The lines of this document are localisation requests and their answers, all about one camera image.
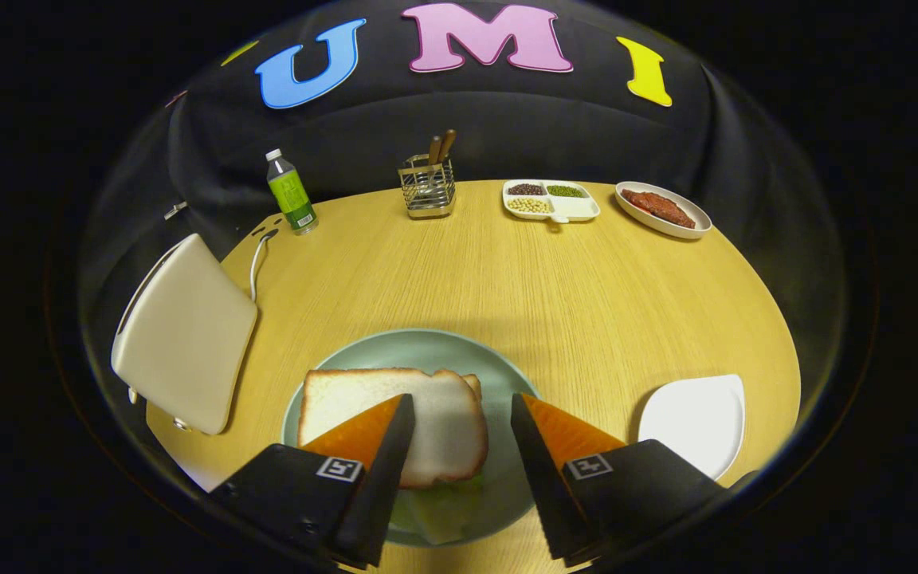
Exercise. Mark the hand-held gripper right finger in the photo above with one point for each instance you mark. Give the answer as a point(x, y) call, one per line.
point(547, 486)

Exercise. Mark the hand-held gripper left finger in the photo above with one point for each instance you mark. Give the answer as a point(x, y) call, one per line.
point(375, 486)

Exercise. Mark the green lettuce leaf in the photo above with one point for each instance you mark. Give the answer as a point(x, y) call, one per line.
point(443, 510)

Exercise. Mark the white bread slice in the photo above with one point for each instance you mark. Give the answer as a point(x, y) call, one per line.
point(443, 422)

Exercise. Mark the pale green plate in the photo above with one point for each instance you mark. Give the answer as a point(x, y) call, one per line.
point(411, 351)

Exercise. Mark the white leaf-shaped plate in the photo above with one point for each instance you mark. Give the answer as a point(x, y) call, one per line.
point(694, 422)

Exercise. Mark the white toaster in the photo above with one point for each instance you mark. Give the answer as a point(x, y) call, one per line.
point(188, 335)

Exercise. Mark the white divided dish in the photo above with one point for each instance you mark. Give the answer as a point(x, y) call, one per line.
point(578, 209)

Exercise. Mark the yellow beans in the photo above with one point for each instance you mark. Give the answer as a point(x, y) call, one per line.
point(529, 206)

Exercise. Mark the white round plate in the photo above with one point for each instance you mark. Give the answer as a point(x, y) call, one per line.
point(666, 230)

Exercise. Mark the green beans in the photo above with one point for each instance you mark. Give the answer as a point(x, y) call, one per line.
point(566, 191)

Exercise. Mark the dark beans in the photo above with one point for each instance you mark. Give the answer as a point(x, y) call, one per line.
point(526, 190)

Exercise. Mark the red meat slices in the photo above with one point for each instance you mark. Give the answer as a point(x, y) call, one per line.
point(658, 207)

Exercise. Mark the green drink bottle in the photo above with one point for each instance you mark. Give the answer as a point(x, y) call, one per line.
point(292, 195)

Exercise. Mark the white cloth clip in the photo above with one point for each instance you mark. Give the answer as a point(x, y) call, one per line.
point(174, 210)

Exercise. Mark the black backdrop cloth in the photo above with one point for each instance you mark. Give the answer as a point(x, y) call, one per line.
point(395, 119)

